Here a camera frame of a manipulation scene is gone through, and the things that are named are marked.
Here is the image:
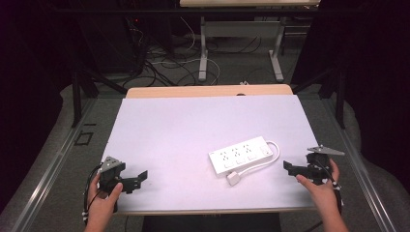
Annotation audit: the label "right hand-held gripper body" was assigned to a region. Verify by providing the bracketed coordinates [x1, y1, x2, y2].
[305, 144, 346, 187]

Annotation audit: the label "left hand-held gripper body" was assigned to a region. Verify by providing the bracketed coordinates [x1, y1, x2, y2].
[97, 156, 129, 195]

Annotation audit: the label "white power strip cable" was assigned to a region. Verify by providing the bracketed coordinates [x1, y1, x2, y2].
[237, 139, 281, 178]

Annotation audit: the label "white power strip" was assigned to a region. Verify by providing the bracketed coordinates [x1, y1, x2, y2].
[208, 135, 275, 176]

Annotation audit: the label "white power plug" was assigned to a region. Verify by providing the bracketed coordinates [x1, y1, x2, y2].
[225, 172, 242, 187]

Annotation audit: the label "person's right hand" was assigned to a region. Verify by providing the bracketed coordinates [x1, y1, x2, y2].
[295, 159, 342, 216]

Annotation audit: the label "person's left hand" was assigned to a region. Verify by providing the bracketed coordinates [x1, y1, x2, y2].
[86, 174, 125, 217]

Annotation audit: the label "white table mat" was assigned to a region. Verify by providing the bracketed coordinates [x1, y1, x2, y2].
[100, 94, 320, 214]

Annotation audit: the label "black metal stand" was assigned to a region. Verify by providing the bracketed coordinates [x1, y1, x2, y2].
[291, 64, 347, 131]
[71, 62, 129, 129]

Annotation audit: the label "dark curtain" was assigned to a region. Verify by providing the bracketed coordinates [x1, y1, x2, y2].
[0, 0, 76, 215]
[290, 0, 410, 194]

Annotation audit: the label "black equipment rack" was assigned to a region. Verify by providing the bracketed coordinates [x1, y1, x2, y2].
[76, 13, 148, 75]

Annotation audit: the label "black horizontal bar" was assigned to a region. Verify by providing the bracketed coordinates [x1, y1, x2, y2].
[53, 7, 364, 17]

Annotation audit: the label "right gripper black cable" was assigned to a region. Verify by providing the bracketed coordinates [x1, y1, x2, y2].
[313, 159, 344, 217]

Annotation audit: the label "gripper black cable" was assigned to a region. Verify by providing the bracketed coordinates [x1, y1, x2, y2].
[313, 159, 344, 217]
[82, 163, 102, 226]

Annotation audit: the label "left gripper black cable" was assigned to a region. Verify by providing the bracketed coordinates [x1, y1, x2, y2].
[82, 163, 102, 226]

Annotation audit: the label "aluminium floor rail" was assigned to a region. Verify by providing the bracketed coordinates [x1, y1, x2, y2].
[322, 96, 398, 232]
[10, 98, 98, 232]

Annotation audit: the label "tangled black floor cables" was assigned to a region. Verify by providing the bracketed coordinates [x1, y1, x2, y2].
[122, 18, 202, 89]

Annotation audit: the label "thin black floor cable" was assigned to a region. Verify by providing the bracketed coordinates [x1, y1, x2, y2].
[205, 34, 263, 55]

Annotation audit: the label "white floor cable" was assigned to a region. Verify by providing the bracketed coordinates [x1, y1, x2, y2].
[150, 15, 222, 87]

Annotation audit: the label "white metal frame desk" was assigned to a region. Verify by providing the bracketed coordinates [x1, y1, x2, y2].
[179, 0, 322, 83]

